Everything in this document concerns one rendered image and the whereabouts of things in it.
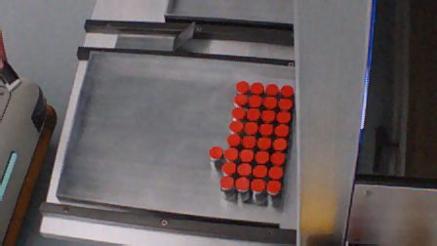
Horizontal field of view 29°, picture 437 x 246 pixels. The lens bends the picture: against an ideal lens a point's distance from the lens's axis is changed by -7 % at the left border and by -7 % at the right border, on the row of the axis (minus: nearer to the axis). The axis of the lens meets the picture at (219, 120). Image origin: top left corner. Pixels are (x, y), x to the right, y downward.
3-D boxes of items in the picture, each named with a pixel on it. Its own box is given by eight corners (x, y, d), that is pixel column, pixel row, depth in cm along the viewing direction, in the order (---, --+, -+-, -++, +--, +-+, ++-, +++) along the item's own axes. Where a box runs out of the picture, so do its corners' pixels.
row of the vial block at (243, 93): (252, 96, 138) (251, 80, 134) (235, 202, 130) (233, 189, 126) (238, 95, 138) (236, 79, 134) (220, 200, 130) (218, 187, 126)
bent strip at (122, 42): (199, 41, 144) (195, 20, 139) (196, 57, 143) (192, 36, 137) (117, 36, 146) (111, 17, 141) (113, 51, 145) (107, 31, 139)
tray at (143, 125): (299, 79, 139) (299, 67, 136) (279, 231, 127) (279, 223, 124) (95, 61, 144) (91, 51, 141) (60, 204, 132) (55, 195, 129)
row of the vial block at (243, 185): (266, 97, 138) (265, 82, 134) (251, 203, 129) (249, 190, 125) (253, 96, 138) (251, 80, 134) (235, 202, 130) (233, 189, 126)
